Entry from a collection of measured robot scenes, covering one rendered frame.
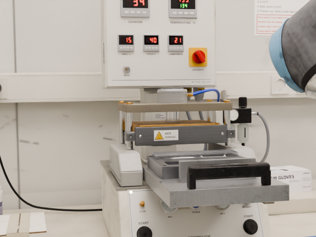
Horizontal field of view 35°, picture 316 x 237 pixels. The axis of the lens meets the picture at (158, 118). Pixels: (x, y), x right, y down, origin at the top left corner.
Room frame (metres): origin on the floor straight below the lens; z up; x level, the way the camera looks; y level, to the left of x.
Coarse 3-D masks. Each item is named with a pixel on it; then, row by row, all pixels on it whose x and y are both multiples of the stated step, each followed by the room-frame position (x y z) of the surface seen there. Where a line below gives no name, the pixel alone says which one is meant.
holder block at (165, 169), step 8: (152, 160) 1.05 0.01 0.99; (160, 160) 1.03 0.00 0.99; (168, 160) 1.03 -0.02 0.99; (176, 160) 1.03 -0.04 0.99; (152, 168) 1.05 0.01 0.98; (160, 168) 0.96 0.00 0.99; (168, 168) 0.95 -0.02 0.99; (176, 168) 0.95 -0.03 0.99; (160, 176) 0.96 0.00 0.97; (168, 176) 0.95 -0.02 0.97; (176, 176) 0.95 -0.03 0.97
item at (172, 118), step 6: (168, 114) 1.29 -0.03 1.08; (174, 114) 1.29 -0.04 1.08; (168, 120) 1.29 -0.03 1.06; (174, 120) 1.29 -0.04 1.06; (180, 120) 1.37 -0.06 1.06; (186, 120) 1.37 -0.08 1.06; (192, 120) 1.36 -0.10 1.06; (198, 120) 1.36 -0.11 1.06; (204, 120) 1.36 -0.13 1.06; (138, 126) 1.21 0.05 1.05; (144, 126) 1.20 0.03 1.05
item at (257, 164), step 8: (192, 168) 0.84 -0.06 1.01; (200, 168) 0.85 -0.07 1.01; (208, 168) 0.85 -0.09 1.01; (216, 168) 0.85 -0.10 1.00; (224, 168) 0.85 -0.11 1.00; (232, 168) 0.86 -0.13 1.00; (240, 168) 0.86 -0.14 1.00; (248, 168) 0.86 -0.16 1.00; (256, 168) 0.87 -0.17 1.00; (264, 168) 0.87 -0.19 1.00; (192, 176) 0.84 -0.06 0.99; (200, 176) 0.85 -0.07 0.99; (208, 176) 0.85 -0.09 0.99; (216, 176) 0.85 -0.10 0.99; (224, 176) 0.85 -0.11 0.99; (232, 176) 0.86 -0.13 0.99; (240, 176) 0.86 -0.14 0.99; (248, 176) 0.86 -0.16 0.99; (256, 176) 0.87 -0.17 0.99; (264, 176) 0.87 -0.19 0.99; (192, 184) 0.84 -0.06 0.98; (264, 184) 0.87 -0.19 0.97
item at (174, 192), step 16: (192, 160) 0.92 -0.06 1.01; (208, 160) 0.92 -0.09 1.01; (224, 160) 0.93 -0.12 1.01; (240, 160) 0.93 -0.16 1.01; (144, 176) 1.09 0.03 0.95; (160, 192) 0.91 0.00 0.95; (176, 192) 0.84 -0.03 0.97; (192, 192) 0.84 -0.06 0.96; (208, 192) 0.85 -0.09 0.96; (224, 192) 0.85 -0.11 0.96; (240, 192) 0.86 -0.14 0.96; (256, 192) 0.87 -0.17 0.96; (272, 192) 0.87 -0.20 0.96; (288, 192) 0.88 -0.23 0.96
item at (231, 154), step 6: (234, 150) 1.11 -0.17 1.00; (156, 156) 1.05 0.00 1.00; (162, 156) 1.05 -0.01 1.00; (168, 156) 1.05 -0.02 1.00; (174, 156) 1.05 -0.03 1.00; (180, 156) 1.06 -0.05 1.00; (186, 156) 1.06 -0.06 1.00; (192, 156) 1.06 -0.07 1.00; (198, 156) 1.06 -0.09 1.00; (204, 156) 1.07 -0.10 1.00; (210, 156) 1.07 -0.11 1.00; (216, 156) 1.07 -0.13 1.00; (222, 156) 1.07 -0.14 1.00; (228, 156) 1.08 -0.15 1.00; (234, 156) 1.08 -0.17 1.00
